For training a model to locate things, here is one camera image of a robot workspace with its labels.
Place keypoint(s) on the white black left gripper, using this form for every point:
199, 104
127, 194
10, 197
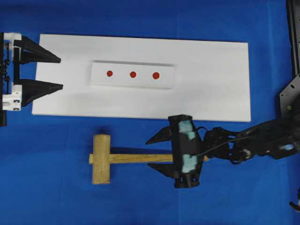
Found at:
15, 50

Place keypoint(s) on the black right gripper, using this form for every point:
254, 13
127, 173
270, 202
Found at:
165, 135

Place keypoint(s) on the wooden mallet hammer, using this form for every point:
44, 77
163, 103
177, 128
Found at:
101, 159

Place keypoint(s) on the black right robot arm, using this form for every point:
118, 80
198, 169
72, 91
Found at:
275, 138

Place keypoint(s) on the white raised foam block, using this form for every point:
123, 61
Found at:
133, 74

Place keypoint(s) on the white foam board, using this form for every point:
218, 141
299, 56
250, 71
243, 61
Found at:
212, 79

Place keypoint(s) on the blue table cloth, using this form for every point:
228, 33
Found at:
45, 177

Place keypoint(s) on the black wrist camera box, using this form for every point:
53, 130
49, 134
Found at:
186, 146

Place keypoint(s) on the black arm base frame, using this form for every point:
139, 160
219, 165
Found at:
290, 95

